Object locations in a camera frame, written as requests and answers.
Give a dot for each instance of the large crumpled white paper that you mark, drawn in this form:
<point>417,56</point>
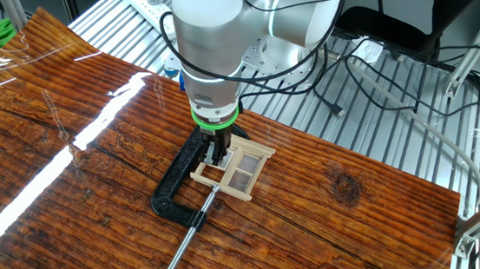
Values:
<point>368,51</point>

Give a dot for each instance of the wood grain printed mat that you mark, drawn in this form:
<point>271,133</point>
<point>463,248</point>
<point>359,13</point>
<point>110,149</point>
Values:
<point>318,232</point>

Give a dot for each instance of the grey flexible tube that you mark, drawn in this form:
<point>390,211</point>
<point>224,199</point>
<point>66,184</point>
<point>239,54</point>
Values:
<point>423,123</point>

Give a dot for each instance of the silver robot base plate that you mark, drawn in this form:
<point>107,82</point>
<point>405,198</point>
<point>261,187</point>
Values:
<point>259,54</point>

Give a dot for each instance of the dark cabinet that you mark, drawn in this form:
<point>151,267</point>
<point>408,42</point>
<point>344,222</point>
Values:
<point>50,5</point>

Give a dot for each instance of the black office chair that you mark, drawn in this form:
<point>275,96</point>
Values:
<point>387,26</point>

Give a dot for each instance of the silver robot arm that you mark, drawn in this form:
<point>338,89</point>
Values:
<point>209,32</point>

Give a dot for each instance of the black C-clamp with steel screw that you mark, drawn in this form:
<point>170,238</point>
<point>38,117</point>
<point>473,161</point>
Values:
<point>174,175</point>

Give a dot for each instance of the miniature wooden window frame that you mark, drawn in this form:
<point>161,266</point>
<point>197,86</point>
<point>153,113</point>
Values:
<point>263,150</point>

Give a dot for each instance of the white power strip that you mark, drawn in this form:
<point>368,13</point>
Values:
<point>146,5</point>

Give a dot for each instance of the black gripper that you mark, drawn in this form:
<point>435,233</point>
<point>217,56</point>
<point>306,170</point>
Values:
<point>218,138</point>

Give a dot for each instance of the small sliding window sash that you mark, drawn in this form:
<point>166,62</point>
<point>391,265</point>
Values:
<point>228,163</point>

